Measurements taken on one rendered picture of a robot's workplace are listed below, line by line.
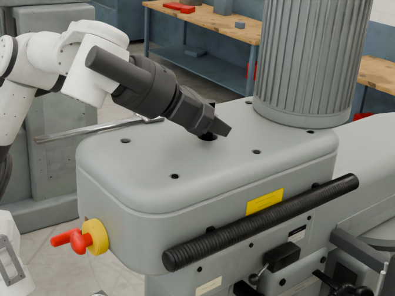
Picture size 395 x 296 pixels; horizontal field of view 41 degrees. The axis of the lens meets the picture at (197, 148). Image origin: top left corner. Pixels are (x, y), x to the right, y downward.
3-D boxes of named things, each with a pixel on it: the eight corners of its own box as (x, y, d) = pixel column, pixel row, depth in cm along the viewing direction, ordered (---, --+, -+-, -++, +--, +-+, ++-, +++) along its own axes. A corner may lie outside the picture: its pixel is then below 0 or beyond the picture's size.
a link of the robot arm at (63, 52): (115, 94, 79) (77, 82, 89) (139, 40, 79) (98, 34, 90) (79, 77, 75) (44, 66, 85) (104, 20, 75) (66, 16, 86)
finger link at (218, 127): (223, 138, 93) (196, 125, 89) (232, 123, 92) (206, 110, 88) (226, 142, 91) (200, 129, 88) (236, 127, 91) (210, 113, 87)
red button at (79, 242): (79, 261, 84) (77, 241, 82) (67, 248, 87) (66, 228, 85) (97, 254, 86) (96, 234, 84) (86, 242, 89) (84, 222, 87)
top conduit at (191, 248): (173, 278, 77) (174, 259, 75) (157, 262, 80) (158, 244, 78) (358, 192, 103) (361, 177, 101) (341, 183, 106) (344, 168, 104)
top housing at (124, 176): (143, 293, 80) (144, 205, 73) (66, 213, 98) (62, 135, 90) (336, 203, 107) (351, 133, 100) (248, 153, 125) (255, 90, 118)
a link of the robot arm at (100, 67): (114, 116, 88) (52, 88, 81) (139, 57, 88) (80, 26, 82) (143, 127, 78) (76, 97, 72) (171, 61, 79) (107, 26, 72)
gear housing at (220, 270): (186, 313, 90) (188, 268, 86) (113, 242, 107) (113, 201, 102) (313, 247, 109) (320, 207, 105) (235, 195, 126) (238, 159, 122)
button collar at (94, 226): (99, 263, 85) (97, 232, 83) (81, 244, 89) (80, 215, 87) (109, 258, 87) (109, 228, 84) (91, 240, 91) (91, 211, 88)
